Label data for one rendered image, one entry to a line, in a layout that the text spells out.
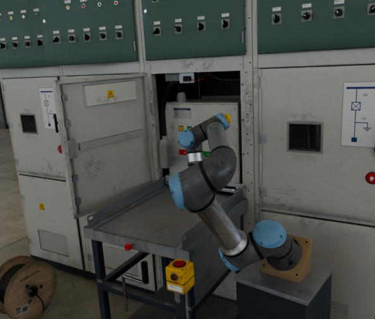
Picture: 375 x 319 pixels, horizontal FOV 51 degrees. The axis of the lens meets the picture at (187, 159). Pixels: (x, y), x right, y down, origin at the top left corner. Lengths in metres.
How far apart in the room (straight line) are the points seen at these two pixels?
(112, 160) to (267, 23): 1.14
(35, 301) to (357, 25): 2.53
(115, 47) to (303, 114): 1.20
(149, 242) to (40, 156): 1.64
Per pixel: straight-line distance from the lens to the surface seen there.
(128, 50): 2.48
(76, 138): 2.19
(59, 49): 2.71
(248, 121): 2.16
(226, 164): 1.28
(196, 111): 2.34
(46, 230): 3.49
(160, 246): 1.80
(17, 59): 3.14
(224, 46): 2.16
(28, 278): 2.89
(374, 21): 1.98
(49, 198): 3.32
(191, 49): 2.25
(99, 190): 2.32
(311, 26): 2.02
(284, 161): 2.12
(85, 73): 2.78
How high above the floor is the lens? 1.65
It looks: 14 degrees down
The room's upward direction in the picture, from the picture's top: 3 degrees counter-clockwise
